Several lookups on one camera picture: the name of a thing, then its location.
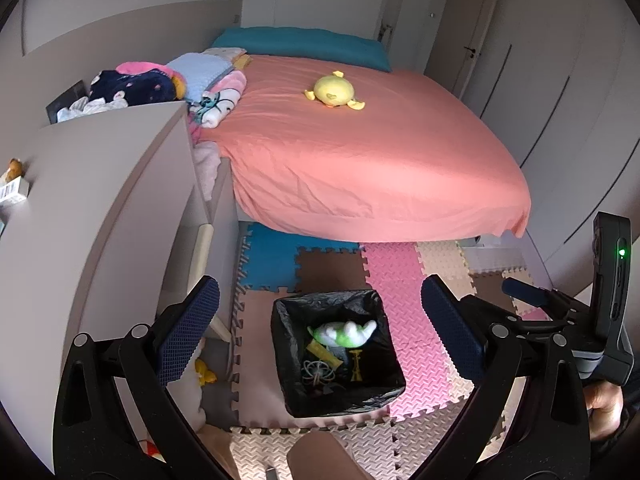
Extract white wardrobe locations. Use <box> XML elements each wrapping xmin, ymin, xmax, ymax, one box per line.
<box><xmin>480</xmin><ymin>0</ymin><xmax>640</xmax><ymax>301</ymax></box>

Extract bed with pink sheet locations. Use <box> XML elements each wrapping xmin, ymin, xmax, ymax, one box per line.
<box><xmin>200</xmin><ymin>52</ymin><xmax>532</xmax><ymax>241</ymax></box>

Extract white and green plush toy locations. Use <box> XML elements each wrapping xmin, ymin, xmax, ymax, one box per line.
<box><xmin>307</xmin><ymin>320</ymin><xmax>378</xmax><ymax>348</ymax></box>

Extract small white carton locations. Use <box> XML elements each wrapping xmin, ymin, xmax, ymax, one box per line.
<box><xmin>0</xmin><ymin>176</ymin><xmax>29</xmax><ymax>206</ymax></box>

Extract cream padded bar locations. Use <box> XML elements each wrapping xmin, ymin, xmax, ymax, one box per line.
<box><xmin>197</xmin><ymin>222</ymin><xmax>232</xmax><ymax>342</ymax></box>

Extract yellow banana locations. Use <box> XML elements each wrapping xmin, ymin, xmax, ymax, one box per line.
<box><xmin>307</xmin><ymin>340</ymin><xmax>346</xmax><ymax>367</ymax></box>

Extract trash bin with black bag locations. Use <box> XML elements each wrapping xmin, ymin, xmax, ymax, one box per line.
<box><xmin>271</xmin><ymin>289</ymin><xmax>407</xmax><ymax>418</ymax></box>

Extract white cloths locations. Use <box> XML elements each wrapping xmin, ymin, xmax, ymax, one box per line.
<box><xmin>57</xmin><ymin>97</ymin><xmax>126</xmax><ymax>122</ymax></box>

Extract yellow plush toy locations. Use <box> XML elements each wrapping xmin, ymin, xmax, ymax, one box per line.
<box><xmin>304</xmin><ymin>71</ymin><xmax>366</xmax><ymax>112</ymax></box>

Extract white towel with teal ribbon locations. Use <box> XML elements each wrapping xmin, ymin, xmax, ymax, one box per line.
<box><xmin>192</xmin><ymin>87</ymin><xmax>241</xmax><ymax>128</ymax></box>

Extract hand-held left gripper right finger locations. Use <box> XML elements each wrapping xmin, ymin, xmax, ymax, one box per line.
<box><xmin>410</xmin><ymin>275</ymin><xmax>592</xmax><ymax>480</ymax></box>

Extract person's right hand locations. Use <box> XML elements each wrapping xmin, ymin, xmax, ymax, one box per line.
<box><xmin>584</xmin><ymin>381</ymin><xmax>626</xmax><ymax>442</ymax></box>

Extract teal pillow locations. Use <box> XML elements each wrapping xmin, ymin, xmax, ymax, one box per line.
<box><xmin>210</xmin><ymin>26</ymin><xmax>392</xmax><ymax>72</ymax></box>

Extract black storage box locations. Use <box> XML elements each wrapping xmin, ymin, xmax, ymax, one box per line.
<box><xmin>46</xmin><ymin>80</ymin><xmax>90</xmax><ymax>125</ymax></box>

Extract colourful ring rattle ball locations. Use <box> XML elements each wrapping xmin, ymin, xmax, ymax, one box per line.
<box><xmin>300</xmin><ymin>357</ymin><xmax>341</xmax><ymax>387</ymax></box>

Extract pale pink cloth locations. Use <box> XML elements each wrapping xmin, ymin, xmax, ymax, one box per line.
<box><xmin>192</xmin><ymin>141</ymin><xmax>222</xmax><ymax>202</ymax></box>

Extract navy patterned blanket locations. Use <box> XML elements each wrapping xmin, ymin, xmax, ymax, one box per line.
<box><xmin>89</xmin><ymin>69</ymin><xmax>178</xmax><ymax>107</ymax></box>

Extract person's leg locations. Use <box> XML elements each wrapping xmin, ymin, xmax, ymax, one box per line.
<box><xmin>287</xmin><ymin>432</ymin><xmax>363</xmax><ymax>480</ymax></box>

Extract white door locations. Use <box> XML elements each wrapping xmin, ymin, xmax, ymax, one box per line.
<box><xmin>452</xmin><ymin>0</ymin><xmax>502</xmax><ymax>107</ymax></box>

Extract foam puzzle floor mat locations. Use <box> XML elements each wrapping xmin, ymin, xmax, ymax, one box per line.
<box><xmin>227</xmin><ymin>222</ymin><xmax>551</xmax><ymax>480</ymax></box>

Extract pink striped folded towel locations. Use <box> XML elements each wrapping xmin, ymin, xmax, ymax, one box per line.
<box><xmin>215</xmin><ymin>70</ymin><xmax>248</xmax><ymax>106</ymax></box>

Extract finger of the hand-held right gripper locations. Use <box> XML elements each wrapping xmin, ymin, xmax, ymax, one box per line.
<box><xmin>501</xmin><ymin>277</ymin><xmax>593</xmax><ymax>333</ymax></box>
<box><xmin>459</xmin><ymin>294</ymin><xmax>568</xmax><ymax>342</ymax></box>

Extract white desk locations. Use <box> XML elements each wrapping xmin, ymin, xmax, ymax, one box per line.
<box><xmin>0</xmin><ymin>100</ymin><xmax>211</xmax><ymax>476</ymax></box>

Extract small yellow duck toy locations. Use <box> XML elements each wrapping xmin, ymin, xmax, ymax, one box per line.
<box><xmin>195</xmin><ymin>360</ymin><xmax>218</xmax><ymax>387</ymax></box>

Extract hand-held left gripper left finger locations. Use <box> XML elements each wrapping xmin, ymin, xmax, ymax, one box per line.
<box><xmin>52</xmin><ymin>275</ymin><xmax>233</xmax><ymax>480</ymax></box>

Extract light blue folded blanket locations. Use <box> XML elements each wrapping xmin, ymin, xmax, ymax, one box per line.
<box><xmin>166</xmin><ymin>52</ymin><xmax>236</xmax><ymax>92</ymax></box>

